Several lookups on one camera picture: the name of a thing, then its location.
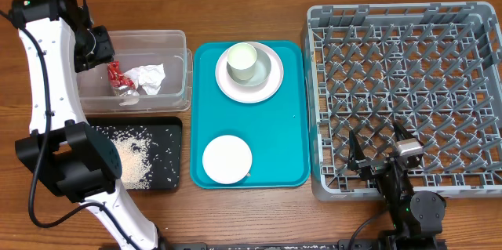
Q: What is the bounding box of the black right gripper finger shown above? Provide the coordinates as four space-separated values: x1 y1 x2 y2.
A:
347 130 366 171
393 121 415 141

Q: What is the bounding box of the red snack wrapper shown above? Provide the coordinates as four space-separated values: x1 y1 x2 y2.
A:
107 61 138 96

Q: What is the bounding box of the white napkin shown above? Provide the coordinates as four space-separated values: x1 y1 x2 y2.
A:
125 64 166 95

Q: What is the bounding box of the small white bowl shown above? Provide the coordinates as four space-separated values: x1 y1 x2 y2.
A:
202 135 253 185

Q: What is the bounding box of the cream paper cup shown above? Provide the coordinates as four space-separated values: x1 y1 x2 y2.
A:
227 42 257 80

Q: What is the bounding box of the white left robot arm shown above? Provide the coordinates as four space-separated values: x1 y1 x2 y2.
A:
5 0 169 249

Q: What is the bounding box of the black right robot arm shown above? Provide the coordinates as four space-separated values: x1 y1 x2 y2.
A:
347 121 446 249

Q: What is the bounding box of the grey dishwasher rack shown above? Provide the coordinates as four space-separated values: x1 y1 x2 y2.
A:
302 2 501 201

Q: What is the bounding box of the clear plastic bin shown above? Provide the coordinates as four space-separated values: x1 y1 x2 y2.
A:
77 30 192 114

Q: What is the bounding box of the teal plastic tray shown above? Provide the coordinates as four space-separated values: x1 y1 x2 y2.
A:
190 41 310 189

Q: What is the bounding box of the spilled white rice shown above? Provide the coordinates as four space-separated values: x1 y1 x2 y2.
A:
92 124 180 190

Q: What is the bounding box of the black plastic tray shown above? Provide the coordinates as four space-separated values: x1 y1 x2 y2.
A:
84 115 184 191

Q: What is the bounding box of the large white plate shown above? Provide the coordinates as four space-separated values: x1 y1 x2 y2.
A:
215 42 284 103

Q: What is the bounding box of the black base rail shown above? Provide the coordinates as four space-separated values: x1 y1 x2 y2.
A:
167 239 448 250

